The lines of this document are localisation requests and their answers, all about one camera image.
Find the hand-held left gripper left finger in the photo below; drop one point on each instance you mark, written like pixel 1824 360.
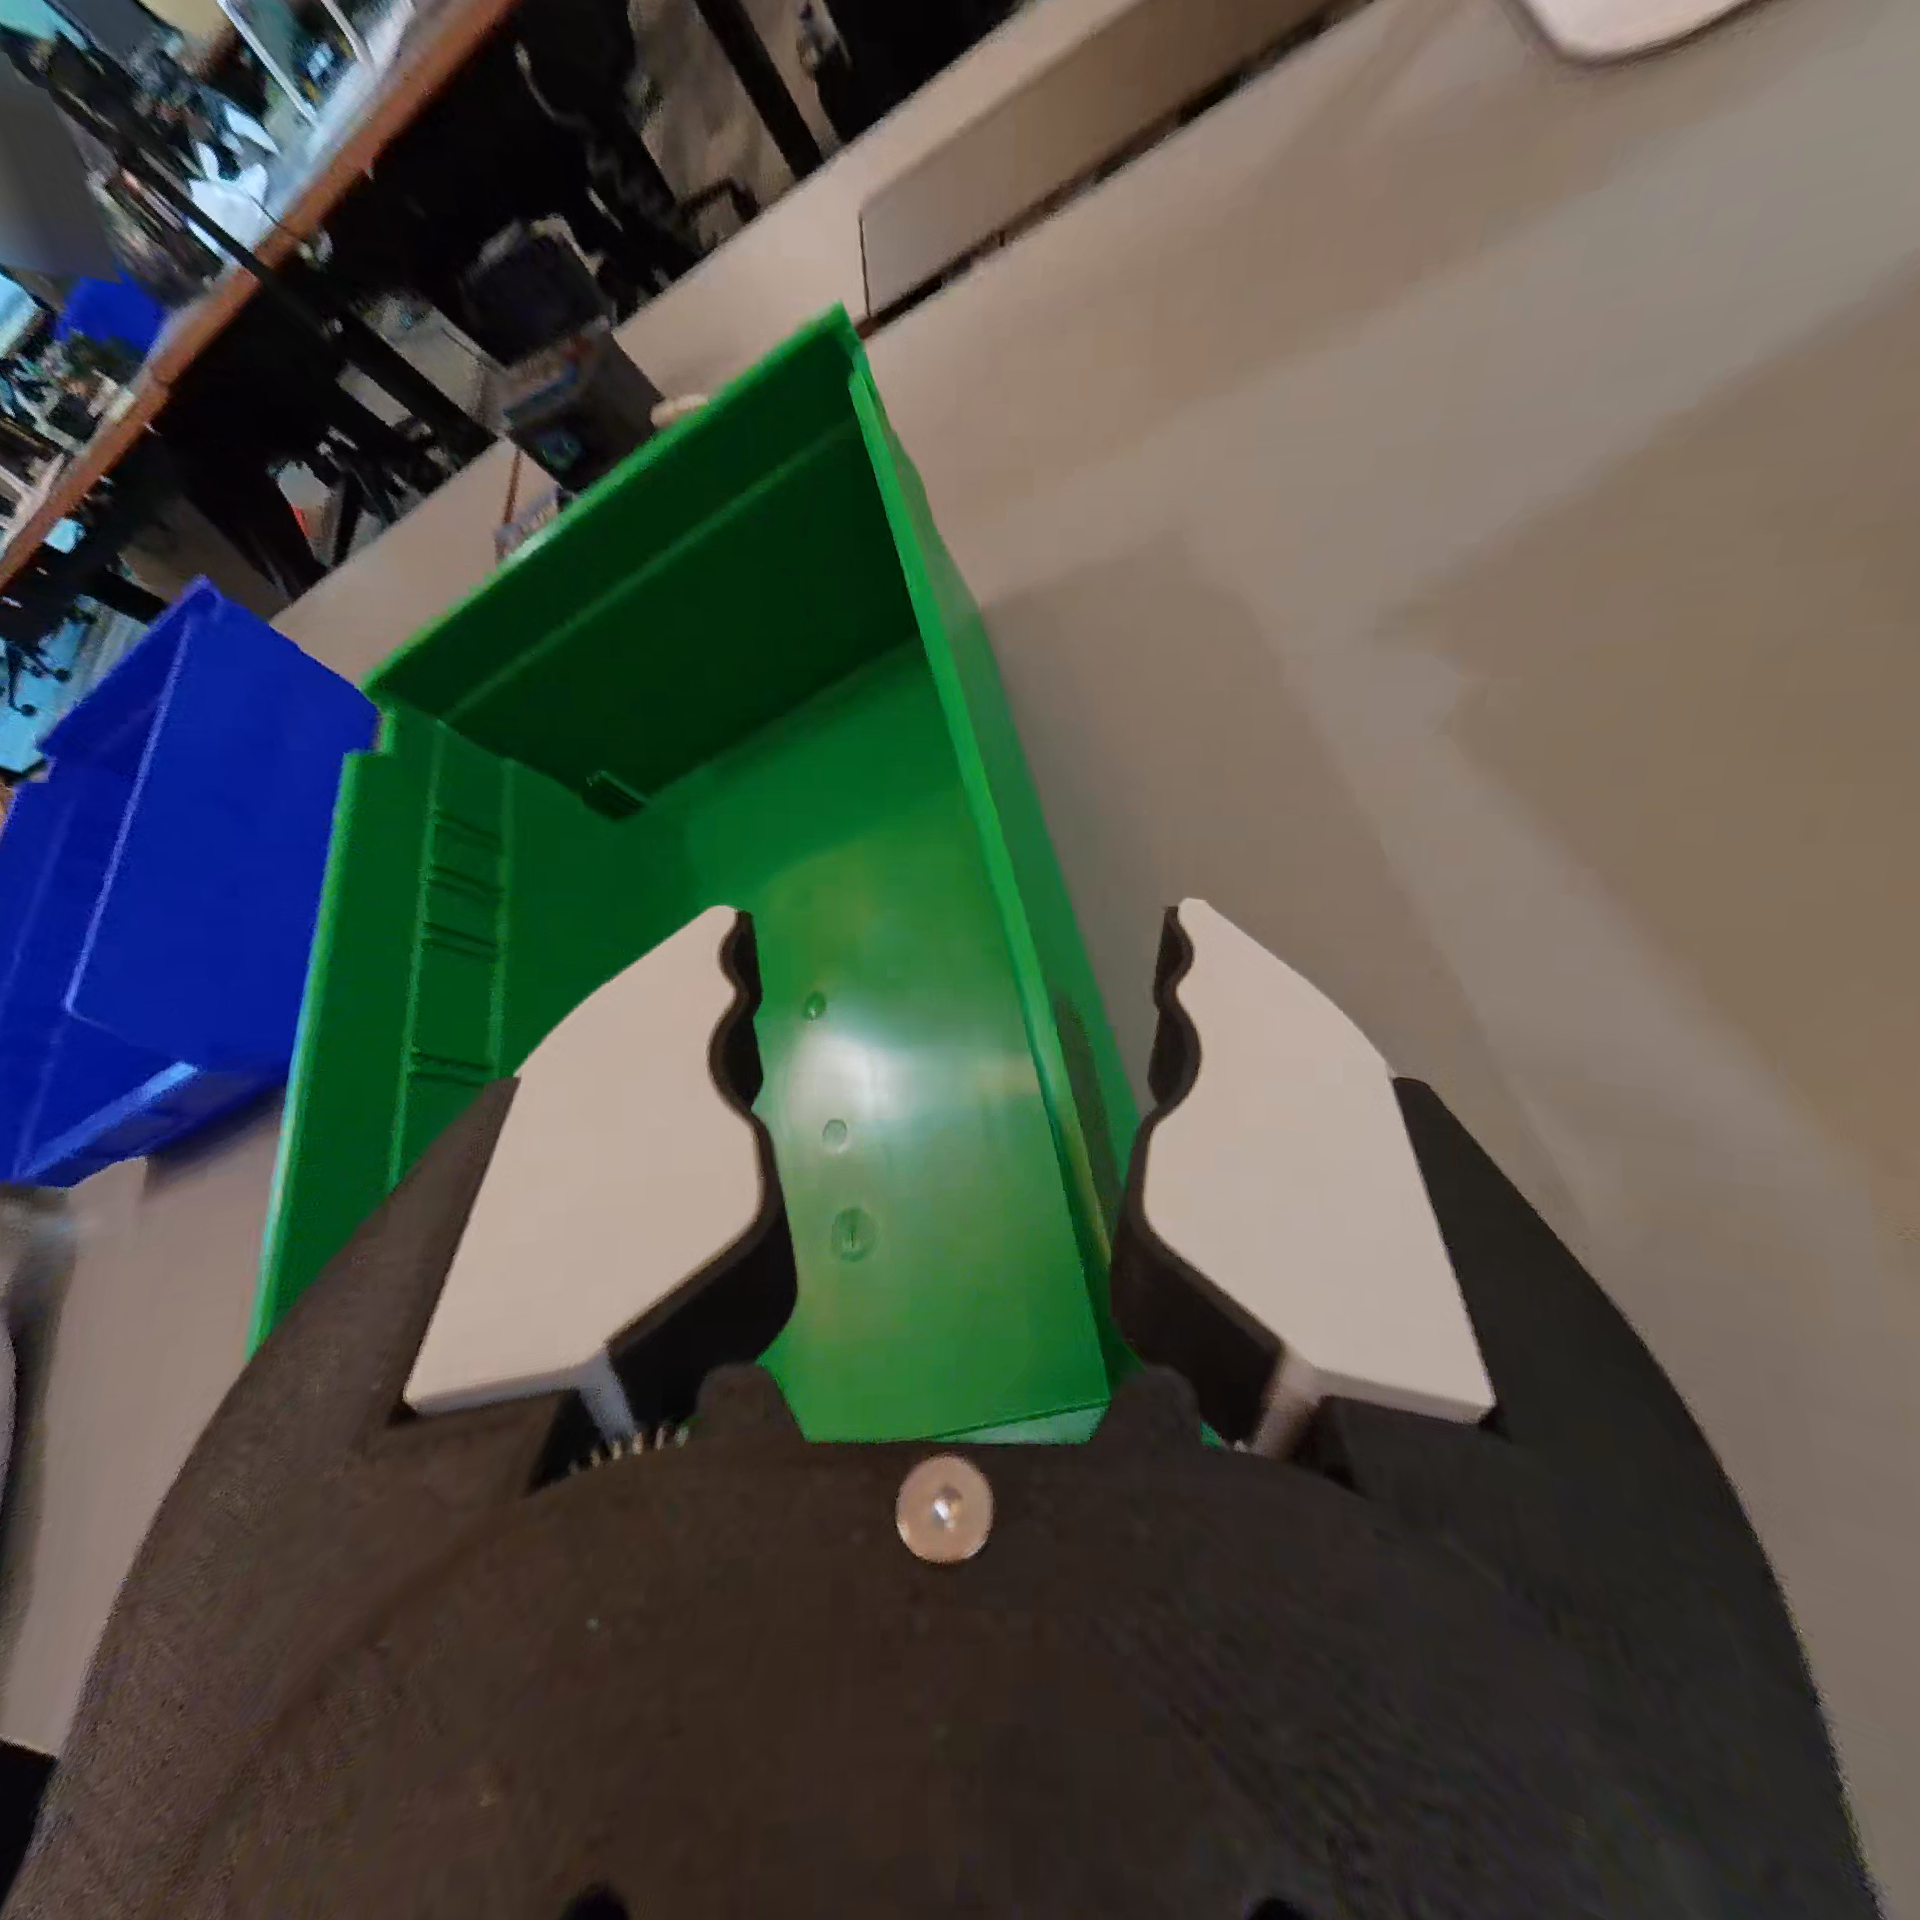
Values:
pixel 616 1187

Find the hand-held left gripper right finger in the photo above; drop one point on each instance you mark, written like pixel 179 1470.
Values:
pixel 1300 1187

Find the green plastic bin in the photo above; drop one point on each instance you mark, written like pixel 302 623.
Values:
pixel 904 902

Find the grey desk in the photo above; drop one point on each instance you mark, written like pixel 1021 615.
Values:
pixel 1501 603

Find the blue plastic bin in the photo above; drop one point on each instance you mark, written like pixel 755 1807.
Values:
pixel 179 902

